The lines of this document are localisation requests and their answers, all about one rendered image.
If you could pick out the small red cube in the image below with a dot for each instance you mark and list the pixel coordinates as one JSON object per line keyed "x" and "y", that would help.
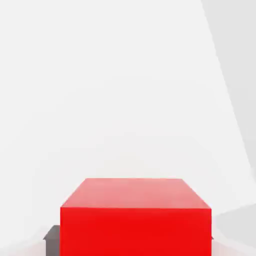
{"x": 136, "y": 230}

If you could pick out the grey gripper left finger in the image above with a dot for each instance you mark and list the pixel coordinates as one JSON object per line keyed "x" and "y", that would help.
{"x": 53, "y": 242}

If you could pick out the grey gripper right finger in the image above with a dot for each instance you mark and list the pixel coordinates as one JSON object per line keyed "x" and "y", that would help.
{"x": 217, "y": 249}

